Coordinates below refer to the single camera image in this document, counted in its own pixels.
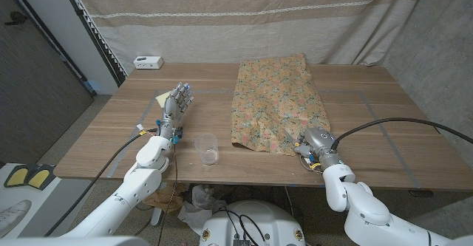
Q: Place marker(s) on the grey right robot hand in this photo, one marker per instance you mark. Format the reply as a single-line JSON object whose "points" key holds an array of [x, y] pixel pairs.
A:
{"points": [[319, 144]]}

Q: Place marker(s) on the yellow sponge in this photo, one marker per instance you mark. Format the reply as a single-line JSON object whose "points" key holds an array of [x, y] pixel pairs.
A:
{"points": [[162, 98]]}

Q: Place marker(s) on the grey scissors with yellow grips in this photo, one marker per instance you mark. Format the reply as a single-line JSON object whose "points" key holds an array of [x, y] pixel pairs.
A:
{"points": [[290, 138]]}

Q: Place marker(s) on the white power strip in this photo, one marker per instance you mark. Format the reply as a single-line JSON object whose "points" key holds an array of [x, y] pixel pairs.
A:
{"points": [[148, 63]]}

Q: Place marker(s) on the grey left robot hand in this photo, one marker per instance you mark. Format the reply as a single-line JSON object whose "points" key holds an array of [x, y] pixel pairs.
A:
{"points": [[175, 107]]}

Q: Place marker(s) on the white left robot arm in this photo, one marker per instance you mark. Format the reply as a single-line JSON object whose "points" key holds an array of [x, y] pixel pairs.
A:
{"points": [[111, 209]]}

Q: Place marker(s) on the beige striped curtain backdrop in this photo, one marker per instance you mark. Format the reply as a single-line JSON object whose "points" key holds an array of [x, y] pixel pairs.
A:
{"points": [[240, 24]]}

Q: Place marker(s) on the black pole with zigzag strip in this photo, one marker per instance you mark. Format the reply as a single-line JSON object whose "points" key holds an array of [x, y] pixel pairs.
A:
{"points": [[92, 28]]}

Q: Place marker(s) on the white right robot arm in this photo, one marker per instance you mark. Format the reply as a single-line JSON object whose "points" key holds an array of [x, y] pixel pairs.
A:
{"points": [[369, 216]]}

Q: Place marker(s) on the white floor platform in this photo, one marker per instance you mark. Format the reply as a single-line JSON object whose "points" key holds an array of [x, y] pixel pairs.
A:
{"points": [[48, 201]]}

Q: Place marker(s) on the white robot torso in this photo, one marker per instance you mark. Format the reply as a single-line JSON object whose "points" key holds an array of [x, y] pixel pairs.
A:
{"points": [[258, 220]]}

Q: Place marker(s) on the white table leg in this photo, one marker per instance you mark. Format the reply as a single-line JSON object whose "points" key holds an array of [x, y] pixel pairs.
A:
{"points": [[157, 212]]}

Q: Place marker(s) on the white shoe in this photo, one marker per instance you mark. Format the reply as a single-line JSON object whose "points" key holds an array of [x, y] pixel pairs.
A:
{"points": [[13, 216]]}

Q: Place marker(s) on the yellow and black foot pedals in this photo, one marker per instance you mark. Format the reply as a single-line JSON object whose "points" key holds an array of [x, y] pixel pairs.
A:
{"points": [[29, 176]]}

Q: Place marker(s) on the crumpled brown paper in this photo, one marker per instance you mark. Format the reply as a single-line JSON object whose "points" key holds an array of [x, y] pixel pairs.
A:
{"points": [[162, 198]]}

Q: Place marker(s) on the clear plastic cup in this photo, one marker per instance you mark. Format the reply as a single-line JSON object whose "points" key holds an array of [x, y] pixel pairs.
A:
{"points": [[207, 148]]}

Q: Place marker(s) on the crumpled white paper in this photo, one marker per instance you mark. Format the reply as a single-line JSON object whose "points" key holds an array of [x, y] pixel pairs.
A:
{"points": [[199, 205]]}

